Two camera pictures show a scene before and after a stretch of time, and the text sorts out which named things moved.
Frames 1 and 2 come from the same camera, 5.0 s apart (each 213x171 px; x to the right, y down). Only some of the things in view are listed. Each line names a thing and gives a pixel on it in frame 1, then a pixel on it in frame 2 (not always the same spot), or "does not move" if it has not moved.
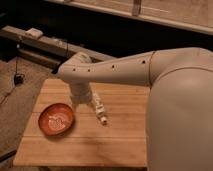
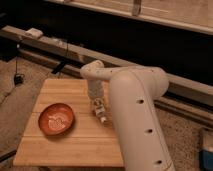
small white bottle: [100, 108] does not move
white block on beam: [34, 32] does not move
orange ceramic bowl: [55, 119] does not move
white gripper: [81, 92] -> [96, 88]
